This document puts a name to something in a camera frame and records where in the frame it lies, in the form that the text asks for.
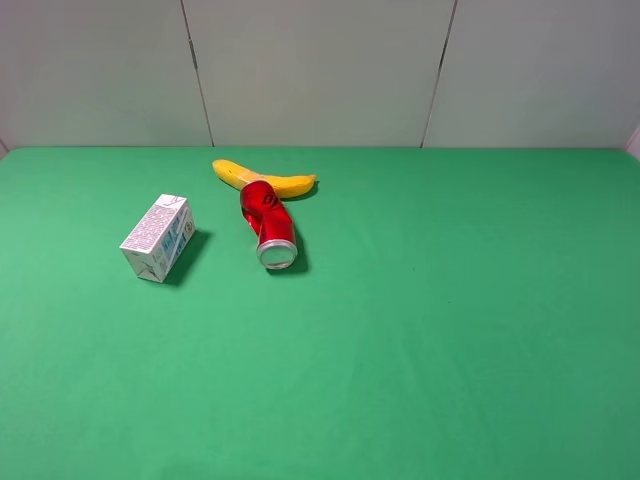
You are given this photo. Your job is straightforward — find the white blue milk carton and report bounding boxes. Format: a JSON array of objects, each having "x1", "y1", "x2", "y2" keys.
[{"x1": 120, "y1": 194, "x2": 196, "y2": 283}]

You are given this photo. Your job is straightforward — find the crushed red soda can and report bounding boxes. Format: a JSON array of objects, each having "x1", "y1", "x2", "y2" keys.
[{"x1": 240, "y1": 180, "x2": 298, "y2": 270}]

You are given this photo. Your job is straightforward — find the yellow banana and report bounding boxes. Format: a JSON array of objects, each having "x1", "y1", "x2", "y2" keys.
[{"x1": 212, "y1": 159, "x2": 316, "y2": 199}]

